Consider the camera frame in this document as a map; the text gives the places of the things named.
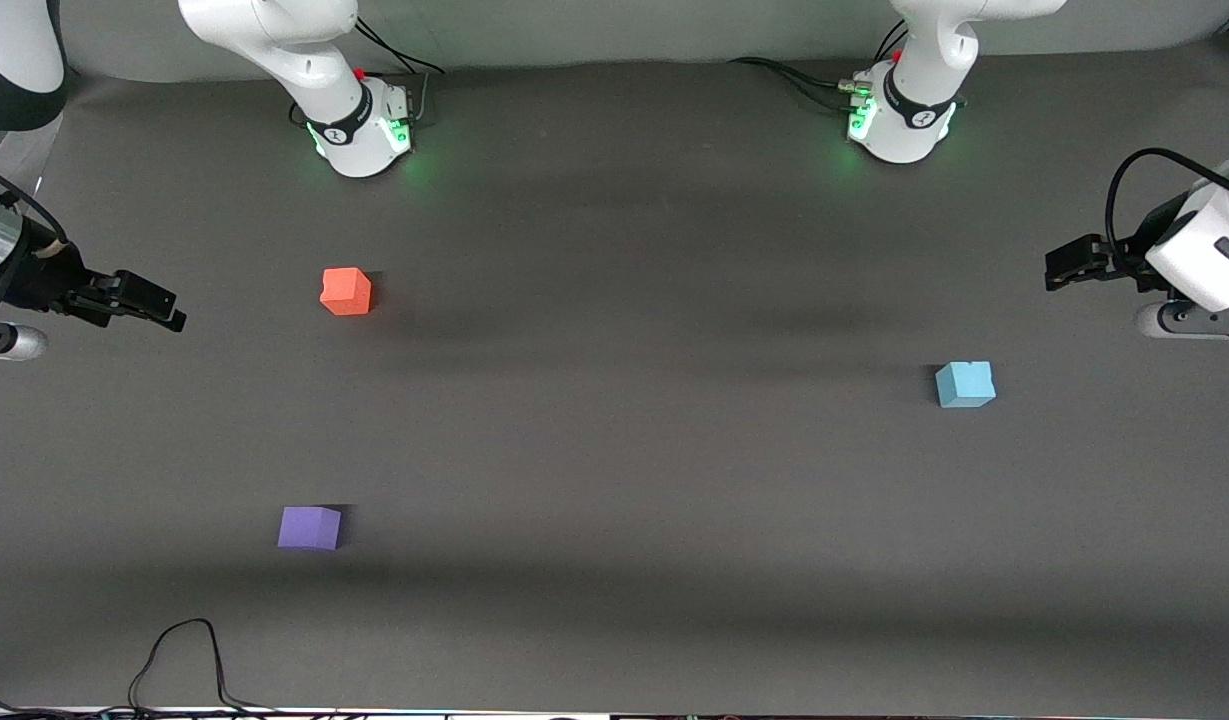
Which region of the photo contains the light blue foam block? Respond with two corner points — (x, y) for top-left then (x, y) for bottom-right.
(934, 360), (997, 409)

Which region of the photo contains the orange foam block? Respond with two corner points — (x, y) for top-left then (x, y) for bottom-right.
(319, 267), (373, 317)

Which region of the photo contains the purple foam block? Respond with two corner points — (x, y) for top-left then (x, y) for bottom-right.
(277, 505), (343, 551)

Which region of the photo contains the dark grey table mat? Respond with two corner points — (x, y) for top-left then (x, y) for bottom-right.
(0, 35), (1229, 714)

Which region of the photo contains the black left arm base cable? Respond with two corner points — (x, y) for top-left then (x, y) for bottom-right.
(727, 20), (910, 113)

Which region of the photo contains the black arm base cable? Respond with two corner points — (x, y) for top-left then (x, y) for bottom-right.
(352, 15), (447, 129)
(727, 20), (910, 113)

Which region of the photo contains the thin black loose cable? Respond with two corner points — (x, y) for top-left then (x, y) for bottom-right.
(0, 617), (305, 720)

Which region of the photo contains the black right arm base cable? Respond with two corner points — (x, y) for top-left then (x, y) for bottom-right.
(352, 15), (447, 129)

